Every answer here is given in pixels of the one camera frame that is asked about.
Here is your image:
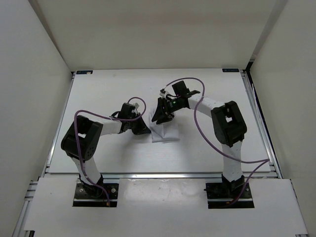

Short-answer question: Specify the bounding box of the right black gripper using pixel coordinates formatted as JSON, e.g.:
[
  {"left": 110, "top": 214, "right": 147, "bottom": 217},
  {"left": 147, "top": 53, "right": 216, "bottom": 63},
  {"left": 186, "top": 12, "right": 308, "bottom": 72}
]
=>
[{"left": 152, "top": 97, "right": 183, "bottom": 124}]

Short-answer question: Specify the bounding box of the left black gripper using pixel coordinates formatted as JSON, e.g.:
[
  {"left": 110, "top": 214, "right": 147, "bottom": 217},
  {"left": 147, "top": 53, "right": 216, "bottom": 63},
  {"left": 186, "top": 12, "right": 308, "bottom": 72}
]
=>
[{"left": 127, "top": 112, "right": 151, "bottom": 135}]

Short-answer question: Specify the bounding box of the white skirt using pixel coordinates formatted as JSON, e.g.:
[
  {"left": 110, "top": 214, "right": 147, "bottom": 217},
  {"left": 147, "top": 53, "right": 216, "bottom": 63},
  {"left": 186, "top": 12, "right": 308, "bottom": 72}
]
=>
[{"left": 149, "top": 108, "right": 180, "bottom": 143}]

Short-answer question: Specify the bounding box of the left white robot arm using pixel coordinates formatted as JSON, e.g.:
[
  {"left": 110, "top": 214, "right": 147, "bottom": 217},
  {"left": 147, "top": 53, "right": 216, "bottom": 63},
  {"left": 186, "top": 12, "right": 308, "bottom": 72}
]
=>
[{"left": 61, "top": 116, "right": 151, "bottom": 198}]

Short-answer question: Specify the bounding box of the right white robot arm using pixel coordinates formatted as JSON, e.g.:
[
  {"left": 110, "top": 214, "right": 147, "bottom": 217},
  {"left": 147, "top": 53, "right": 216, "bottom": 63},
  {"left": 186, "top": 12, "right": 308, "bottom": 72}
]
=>
[{"left": 150, "top": 95, "right": 247, "bottom": 198}]

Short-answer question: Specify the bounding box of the left blue label sticker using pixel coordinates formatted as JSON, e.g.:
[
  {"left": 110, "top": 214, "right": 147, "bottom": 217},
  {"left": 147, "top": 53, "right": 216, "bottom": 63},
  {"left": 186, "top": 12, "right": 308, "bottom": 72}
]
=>
[{"left": 76, "top": 70, "right": 93, "bottom": 75}]

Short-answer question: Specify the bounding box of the blue label sticker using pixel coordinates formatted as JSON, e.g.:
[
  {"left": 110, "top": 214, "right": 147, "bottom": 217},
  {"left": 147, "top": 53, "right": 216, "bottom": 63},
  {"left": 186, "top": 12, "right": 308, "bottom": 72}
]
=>
[
  {"left": 222, "top": 68, "right": 239, "bottom": 73},
  {"left": 76, "top": 70, "right": 93, "bottom": 75}
]

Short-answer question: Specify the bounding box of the right blue label sticker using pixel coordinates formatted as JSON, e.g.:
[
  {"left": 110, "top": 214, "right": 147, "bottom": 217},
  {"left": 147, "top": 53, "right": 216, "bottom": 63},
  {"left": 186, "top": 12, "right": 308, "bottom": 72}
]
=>
[{"left": 222, "top": 68, "right": 239, "bottom": 73}]

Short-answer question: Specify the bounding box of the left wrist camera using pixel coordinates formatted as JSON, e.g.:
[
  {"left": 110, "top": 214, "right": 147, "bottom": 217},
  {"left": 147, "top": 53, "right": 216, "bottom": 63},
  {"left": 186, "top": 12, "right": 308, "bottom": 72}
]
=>
[{"left": 110, "top": 103, "right": 141, "bottom": 122}]

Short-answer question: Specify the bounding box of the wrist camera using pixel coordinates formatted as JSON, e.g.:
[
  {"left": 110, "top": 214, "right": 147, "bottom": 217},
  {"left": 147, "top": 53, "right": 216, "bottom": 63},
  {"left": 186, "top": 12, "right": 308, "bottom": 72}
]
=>
[
  {"left": 110, "top": 103, "right": 141, "bottom": 122},
  {"left": 159, "top": 80, "right": 200, "bottom": 100}
]

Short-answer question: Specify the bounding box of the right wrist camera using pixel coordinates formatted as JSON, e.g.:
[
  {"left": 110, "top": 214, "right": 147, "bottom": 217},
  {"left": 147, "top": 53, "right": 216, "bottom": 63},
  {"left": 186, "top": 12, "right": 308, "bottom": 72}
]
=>
[{"left": 159, "top": 80, "right": 200, "bottom": 100}]

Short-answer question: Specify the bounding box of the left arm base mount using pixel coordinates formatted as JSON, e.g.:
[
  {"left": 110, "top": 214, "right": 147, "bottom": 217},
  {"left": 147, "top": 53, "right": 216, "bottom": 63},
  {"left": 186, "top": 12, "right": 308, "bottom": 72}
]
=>
[{"left": 73, "top": 181, "right": 119, "bottom": 208}]

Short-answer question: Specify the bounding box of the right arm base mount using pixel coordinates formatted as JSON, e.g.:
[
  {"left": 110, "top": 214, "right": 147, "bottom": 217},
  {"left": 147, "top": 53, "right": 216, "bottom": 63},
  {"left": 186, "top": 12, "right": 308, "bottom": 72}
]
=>
[{"left": 204, "top": 176, "right": 254, "bottom": 209}]

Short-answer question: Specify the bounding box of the front aluminium frame rail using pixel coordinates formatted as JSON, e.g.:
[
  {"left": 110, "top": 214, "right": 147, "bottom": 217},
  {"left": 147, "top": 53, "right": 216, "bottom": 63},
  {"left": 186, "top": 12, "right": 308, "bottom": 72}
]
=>
[{"left": 44, "top": 171, "right": 278, "bottom": 179}]

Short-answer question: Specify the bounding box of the aluminium frame rail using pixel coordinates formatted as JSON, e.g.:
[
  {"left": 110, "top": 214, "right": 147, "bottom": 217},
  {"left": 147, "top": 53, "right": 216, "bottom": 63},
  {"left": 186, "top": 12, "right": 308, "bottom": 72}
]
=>
[
  {"left": 44, "top": 171, "right": 278, "bottom": 179},
  {"left": 240, "top": 70, "right": 283, "bottom": 179},
  {"left": 12, "top": 172, "right": 46, "bottom": 237}
]

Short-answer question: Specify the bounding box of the right aluminium frame rail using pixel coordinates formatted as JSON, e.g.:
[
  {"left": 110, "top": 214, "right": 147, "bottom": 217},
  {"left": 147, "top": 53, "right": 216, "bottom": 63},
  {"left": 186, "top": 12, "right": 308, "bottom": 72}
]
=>
[{"left": 240, "top": 70, "right": 283, "bottom": 179}]

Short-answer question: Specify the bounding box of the left aluminium frame rail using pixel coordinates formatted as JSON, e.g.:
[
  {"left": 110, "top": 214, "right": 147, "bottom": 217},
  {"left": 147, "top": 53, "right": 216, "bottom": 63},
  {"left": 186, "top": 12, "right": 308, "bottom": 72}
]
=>
[{"left": 12, "top": 172, "right": 46, "bottom": 237}]

